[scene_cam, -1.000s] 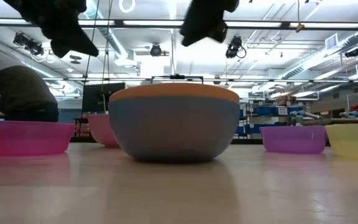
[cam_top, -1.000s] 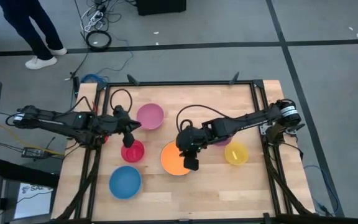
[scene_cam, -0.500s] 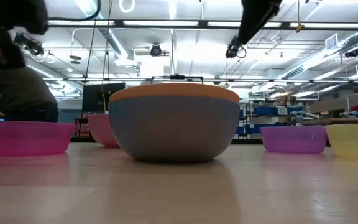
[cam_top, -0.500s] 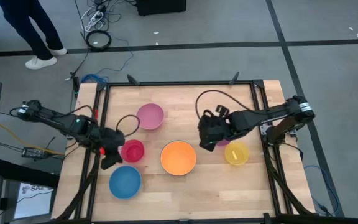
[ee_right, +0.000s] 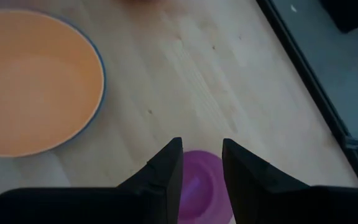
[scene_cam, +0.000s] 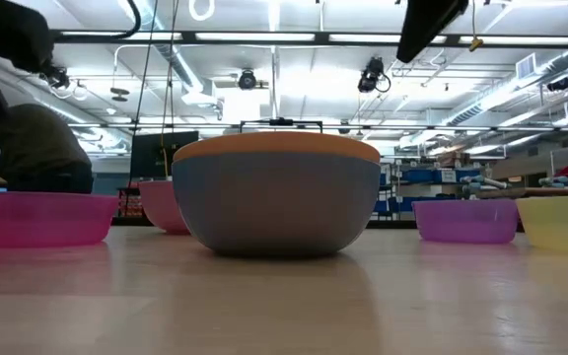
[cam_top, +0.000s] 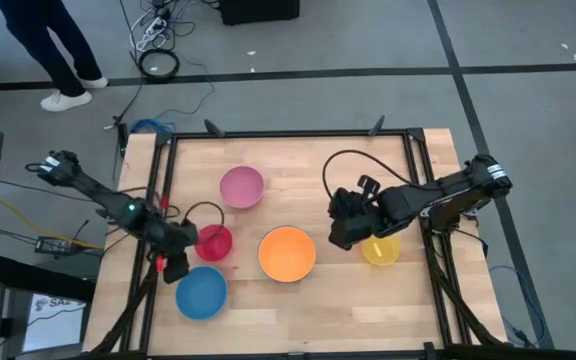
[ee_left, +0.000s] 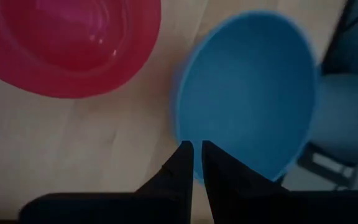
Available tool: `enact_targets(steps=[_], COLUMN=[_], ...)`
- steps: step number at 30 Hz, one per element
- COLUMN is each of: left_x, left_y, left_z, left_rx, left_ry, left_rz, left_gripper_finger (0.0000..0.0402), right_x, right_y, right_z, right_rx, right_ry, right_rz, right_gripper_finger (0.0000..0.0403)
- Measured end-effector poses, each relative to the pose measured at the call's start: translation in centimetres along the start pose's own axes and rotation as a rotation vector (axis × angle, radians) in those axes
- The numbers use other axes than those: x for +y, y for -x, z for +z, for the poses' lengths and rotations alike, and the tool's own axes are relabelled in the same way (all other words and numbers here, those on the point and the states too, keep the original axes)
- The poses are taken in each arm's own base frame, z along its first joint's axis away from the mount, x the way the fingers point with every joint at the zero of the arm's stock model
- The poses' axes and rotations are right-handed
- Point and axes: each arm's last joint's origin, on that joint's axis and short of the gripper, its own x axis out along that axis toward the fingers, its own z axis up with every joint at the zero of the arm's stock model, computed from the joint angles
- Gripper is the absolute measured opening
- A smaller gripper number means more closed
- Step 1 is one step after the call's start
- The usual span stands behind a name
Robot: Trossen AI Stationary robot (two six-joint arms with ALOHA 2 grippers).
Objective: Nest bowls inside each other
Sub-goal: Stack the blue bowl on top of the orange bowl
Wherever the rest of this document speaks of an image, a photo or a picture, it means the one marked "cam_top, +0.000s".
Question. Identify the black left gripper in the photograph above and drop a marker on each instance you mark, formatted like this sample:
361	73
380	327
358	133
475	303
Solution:
175	237

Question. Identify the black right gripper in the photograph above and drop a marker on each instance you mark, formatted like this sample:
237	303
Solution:
355	215

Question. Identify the blue bowl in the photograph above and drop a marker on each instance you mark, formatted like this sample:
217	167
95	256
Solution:
201	293

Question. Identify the yellow bowl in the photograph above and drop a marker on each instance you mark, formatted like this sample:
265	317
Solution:
383	252

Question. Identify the red bowl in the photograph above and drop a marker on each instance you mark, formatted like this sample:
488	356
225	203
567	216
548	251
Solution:
215	244

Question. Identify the pink bowl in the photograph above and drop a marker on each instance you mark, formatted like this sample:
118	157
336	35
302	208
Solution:
241	186

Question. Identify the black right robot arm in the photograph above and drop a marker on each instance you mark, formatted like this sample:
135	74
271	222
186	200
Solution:
448	197

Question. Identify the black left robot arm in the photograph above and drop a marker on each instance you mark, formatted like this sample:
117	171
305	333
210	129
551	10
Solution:
98	192

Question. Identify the large orange bowl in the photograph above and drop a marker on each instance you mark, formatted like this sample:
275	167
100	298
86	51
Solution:
286	253

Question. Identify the black power adapter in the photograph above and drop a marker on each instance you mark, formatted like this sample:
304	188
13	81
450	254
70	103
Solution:
55	245

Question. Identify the white printed sign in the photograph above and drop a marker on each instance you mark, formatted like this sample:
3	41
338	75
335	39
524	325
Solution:
53	322

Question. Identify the small black hub box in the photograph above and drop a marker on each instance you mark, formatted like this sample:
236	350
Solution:
123	137

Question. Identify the person's white shoe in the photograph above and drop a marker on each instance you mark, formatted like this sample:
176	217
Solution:
95	82
65	101

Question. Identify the white power strip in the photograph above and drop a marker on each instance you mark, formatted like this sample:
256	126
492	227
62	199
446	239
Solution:
152	27

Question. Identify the person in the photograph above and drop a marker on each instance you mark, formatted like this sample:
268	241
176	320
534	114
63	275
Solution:
48	45

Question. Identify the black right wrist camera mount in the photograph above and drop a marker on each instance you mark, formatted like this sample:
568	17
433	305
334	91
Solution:
369	186

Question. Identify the black aluminium table frame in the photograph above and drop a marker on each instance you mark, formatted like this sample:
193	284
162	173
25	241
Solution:
288	134

